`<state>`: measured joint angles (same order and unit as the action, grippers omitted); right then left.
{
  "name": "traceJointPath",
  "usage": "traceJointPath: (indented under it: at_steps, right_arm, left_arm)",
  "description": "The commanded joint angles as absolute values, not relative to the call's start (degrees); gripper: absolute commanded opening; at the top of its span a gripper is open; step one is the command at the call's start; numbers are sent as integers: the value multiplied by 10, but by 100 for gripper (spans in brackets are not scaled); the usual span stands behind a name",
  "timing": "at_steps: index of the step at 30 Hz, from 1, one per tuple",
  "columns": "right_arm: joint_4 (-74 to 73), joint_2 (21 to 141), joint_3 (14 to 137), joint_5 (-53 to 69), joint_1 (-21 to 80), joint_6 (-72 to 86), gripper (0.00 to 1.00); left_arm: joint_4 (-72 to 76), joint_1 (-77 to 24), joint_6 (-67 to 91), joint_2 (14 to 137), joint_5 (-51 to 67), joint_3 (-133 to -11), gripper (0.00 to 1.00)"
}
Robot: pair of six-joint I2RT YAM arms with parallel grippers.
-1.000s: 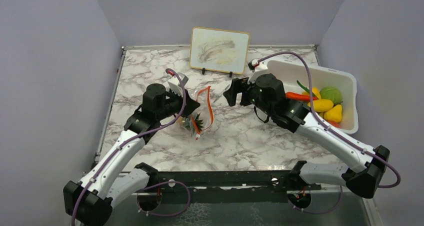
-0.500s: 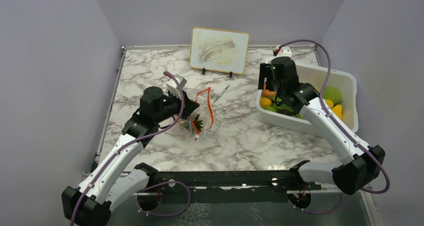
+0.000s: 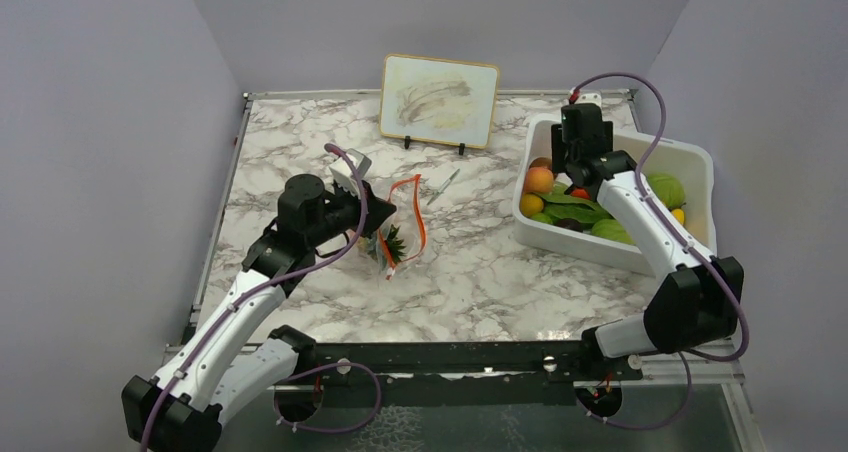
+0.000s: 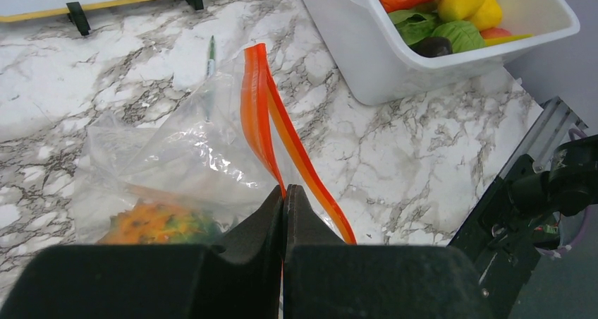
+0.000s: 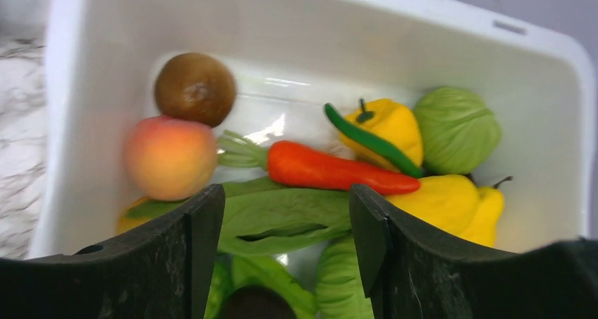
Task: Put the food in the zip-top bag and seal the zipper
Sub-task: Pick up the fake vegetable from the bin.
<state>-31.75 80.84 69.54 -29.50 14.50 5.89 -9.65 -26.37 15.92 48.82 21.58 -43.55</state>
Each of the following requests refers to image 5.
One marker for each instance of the green leafy vegetable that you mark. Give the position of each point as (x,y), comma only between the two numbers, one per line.
(262,217)

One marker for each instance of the yellow pear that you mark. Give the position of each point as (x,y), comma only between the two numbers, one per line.
(482,229)

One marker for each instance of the green bumpy lime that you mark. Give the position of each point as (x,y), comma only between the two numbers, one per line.
(221,286)

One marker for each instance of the green chili pepper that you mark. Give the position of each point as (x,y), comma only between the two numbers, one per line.
(372,142)

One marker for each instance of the yellow mango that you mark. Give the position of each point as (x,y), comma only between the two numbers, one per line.
(448,202)

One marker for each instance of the green cabbage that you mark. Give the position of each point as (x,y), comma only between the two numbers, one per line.
(459,131)

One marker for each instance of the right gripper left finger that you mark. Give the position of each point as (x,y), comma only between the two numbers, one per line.
(160,269)

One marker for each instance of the red carrot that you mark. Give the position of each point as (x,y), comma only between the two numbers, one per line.
(294,164)

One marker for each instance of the brown kiwi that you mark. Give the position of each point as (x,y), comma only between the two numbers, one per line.
(195,87)

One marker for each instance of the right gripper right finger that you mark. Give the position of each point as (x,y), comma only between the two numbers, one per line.
(411,269)

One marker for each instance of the small orange fruit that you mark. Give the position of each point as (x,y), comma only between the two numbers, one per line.
(125,223)

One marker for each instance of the white plastic bin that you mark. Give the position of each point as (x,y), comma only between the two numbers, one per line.
(290,57)

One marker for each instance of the yellow bell pepper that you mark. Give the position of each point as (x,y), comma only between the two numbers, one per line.
(393,122)

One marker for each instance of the dark purple fruit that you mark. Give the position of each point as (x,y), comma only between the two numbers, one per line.
(256,302)

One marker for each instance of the peach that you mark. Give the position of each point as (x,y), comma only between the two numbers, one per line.
(170,159)

